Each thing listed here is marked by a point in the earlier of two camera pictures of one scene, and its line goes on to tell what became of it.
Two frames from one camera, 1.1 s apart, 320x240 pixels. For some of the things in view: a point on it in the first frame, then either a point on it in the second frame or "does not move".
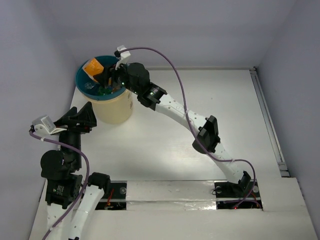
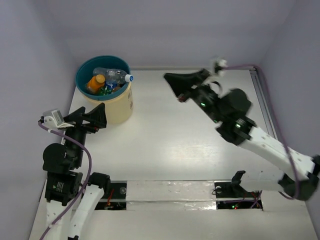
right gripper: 108,71 -> 184,82
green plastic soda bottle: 102,91 does not move
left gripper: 75,125 -> 83,125
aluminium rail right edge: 273,131 does not move
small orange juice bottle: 92,68 -> 95,82
